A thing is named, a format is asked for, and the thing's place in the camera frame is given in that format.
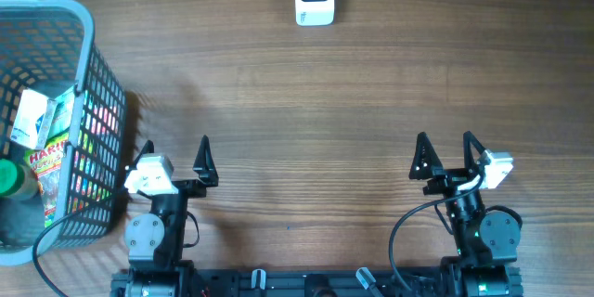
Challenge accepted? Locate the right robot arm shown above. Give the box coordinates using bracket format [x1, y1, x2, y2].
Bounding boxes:
[409, 132, 523, 296]

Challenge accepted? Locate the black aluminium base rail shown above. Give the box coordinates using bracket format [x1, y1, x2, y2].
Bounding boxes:
[110, 266, 524, 297]

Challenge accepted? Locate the white medicine box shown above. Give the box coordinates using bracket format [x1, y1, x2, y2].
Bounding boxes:
[9, 89, 58, 150]

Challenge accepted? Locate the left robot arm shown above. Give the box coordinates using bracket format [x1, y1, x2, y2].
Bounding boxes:
[110, 136, 219, 297]

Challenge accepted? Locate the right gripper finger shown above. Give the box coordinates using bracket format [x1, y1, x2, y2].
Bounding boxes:
[463, 131, 485, 170]
[408, 132, 444, 180]

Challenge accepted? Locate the right black camera cable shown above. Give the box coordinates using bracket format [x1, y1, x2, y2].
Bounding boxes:
[388, 172, 486, 294]

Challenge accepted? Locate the black camera cable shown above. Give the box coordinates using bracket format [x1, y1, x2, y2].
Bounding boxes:
[31, 187, 127, 297]
[388, 172, 486, 294]

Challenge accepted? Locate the grey plastic mesh basket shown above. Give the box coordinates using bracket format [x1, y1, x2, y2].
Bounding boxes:
[1, 0, 127, 266]

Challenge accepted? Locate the green Haribo candy bag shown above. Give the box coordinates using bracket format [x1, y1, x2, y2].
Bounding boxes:
[24, 131, 69, 227]

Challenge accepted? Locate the left black camera cable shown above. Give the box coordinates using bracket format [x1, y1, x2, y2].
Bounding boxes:
[31, 187, 127, 297]

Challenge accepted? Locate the mint wet wipes pack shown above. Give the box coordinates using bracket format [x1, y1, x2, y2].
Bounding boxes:
[47, 86, 75, 139]

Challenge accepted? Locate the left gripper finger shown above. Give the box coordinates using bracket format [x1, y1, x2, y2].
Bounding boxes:
[192, 136, 219, 187]
[125, 140, 154, 171]

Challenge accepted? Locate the green lid plastic jar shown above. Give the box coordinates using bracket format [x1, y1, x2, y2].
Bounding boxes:
[0, 159, 39, 200]

